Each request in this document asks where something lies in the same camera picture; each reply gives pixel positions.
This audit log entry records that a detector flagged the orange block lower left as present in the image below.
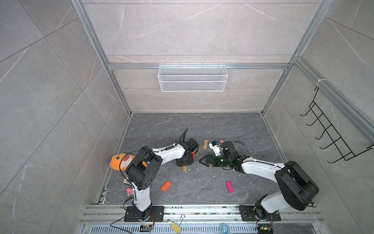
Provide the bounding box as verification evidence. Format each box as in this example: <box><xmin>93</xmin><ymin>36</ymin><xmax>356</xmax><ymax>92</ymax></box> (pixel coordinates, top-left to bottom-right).
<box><xmin>161</xmin><ymin>181</ymin><xmax>172</xmax><ymax>193</ymax></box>

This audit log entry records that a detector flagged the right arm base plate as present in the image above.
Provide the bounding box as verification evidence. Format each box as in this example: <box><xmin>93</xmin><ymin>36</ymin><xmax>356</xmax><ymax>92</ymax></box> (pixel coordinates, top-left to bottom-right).
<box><xmin>239</xmin><ymin>205</ymin><xmax>281</xmax><ymax>221</ymax></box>

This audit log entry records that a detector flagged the black wire hook rack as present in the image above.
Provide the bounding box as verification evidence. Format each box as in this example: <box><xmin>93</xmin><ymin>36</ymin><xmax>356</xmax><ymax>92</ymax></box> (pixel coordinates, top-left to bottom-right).
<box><xmin>300</xmin><ymin>87</ymin><xmax>374</xmax><ymax>164</ymax></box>

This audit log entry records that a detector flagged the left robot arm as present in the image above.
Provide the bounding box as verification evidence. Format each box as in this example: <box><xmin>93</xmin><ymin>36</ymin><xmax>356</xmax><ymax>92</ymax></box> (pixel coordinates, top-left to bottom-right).
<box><xmin>110</xmin><ymin>129</ymin><xmax>199</xmax><ymax>218</ymax></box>

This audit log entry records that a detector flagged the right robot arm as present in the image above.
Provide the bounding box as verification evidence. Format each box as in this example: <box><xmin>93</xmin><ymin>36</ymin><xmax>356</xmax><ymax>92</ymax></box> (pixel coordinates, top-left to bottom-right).
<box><xmin>199</xmin><ymin>141</ymin><xmax>319</xmax><ymax>220</ymax></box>

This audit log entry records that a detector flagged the pink pig toy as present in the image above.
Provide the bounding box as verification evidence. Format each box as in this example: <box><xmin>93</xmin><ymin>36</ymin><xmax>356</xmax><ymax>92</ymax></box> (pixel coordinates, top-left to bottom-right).
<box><xmin>126</xmin><ymin>188</ymin><xmax>133</xmax><ymax>196</ymax></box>

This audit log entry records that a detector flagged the yellow tag with clip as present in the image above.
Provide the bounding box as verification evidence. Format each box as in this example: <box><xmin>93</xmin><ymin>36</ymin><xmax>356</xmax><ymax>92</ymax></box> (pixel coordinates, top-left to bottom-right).
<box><xmin>170</xmin><ymin>214</ymin><xmax>185</xmax><ymax>234</ymax></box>

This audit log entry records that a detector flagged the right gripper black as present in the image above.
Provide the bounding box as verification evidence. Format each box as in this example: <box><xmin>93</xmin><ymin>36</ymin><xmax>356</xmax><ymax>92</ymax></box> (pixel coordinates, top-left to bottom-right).
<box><xmin>200</xmin><ymin>154</ymin><xmax>232</xmax><ymax>167</ymax></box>

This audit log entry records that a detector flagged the white wire mesh basket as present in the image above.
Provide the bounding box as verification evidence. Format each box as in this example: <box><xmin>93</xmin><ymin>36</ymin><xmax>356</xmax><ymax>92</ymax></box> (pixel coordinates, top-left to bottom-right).
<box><xmin>157</xmin><ymin>65</ymin><xmax>228</xmax><ymax>92</ymax></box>

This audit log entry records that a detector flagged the tape roll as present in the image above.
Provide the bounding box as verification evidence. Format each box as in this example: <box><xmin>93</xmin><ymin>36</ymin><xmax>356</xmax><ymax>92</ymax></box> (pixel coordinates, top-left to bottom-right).
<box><xmin>219</xmin><ymin>223</ymin><xmax>230</xmax><ymax>234</ymax></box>

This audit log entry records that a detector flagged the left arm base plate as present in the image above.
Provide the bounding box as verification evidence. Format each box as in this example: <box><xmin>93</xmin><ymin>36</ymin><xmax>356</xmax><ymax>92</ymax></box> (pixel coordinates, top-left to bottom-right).
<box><xmin>124</xmin><ymin>205</ymin><xmax>165</xmax><ymax>222</ymax></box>

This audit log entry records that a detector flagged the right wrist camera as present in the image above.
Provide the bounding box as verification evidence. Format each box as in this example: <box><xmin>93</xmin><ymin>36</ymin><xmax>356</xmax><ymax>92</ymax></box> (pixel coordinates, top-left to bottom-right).
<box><xmin>208</xmin><ymin>141</ymin><xmax>222</xmax><ymax>157</ymax></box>

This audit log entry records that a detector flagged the magenta block lower right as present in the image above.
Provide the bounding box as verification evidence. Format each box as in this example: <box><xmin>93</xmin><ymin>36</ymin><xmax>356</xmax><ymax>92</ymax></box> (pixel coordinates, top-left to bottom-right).
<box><xmin>226</xmin><ymin>181</ymin><xmax>235</xmax><ymax>193</ymax></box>

